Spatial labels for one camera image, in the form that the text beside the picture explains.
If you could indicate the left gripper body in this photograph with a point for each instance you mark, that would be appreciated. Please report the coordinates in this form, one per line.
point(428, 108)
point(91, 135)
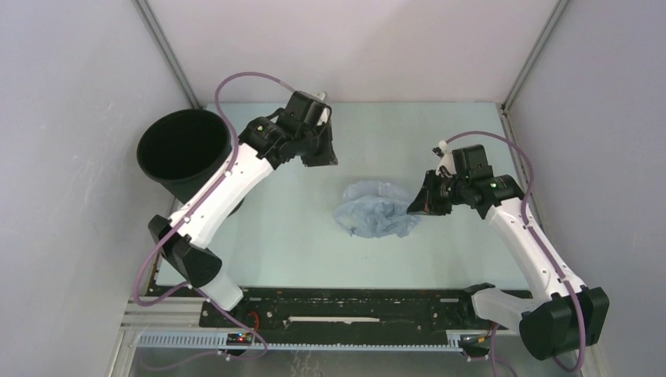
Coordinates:
point(308, 138)

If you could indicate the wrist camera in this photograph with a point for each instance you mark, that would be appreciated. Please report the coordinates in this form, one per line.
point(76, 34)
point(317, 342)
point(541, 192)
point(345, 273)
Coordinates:
point(446, 165)
point(317, 100)

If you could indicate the small circuit board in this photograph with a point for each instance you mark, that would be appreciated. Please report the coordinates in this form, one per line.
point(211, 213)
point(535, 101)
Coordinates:
point(239, 339)

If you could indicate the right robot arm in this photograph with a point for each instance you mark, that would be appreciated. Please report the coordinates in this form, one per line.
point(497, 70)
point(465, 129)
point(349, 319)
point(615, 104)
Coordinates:
point(563, 313)

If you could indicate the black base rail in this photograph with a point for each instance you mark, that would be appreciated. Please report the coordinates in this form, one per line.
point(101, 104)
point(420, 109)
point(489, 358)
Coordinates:
point(384, 319)

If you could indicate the black trash bin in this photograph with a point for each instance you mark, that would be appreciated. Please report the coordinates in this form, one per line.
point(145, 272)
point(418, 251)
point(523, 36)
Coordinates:
point(182, 150)

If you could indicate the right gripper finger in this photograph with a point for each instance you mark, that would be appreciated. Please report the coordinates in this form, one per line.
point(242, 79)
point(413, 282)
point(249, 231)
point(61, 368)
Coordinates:
point(441, 208)
point(424, 203)

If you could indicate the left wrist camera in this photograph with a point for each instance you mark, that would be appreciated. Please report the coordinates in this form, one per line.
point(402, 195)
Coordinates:
point(317, 100)

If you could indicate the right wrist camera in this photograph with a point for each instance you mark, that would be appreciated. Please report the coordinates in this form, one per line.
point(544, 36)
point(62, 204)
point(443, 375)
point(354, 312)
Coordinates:
point(446, 165)

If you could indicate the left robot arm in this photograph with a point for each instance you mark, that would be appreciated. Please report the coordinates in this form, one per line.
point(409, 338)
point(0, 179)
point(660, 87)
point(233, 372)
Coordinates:
point(183, 238)

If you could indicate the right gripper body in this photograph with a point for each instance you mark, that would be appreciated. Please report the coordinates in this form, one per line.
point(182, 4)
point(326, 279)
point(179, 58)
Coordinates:
point(451, 189)

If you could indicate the right corner frame post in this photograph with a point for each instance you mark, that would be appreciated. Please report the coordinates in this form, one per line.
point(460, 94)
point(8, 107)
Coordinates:
point(536, 51)

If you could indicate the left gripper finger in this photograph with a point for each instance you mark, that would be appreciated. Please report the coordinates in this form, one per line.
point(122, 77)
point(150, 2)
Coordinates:
point(325, 139)
point(314, 159)

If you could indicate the corner frame post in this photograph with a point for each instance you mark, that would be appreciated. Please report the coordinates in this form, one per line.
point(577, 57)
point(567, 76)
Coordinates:
point(154, 28)
point(536, 51)

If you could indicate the left corner frame post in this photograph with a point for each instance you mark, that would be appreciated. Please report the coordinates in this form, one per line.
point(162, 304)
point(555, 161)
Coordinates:
point(154, 28)

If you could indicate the blue plastic trash bag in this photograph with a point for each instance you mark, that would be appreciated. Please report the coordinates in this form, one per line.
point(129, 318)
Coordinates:
point(375, 209)

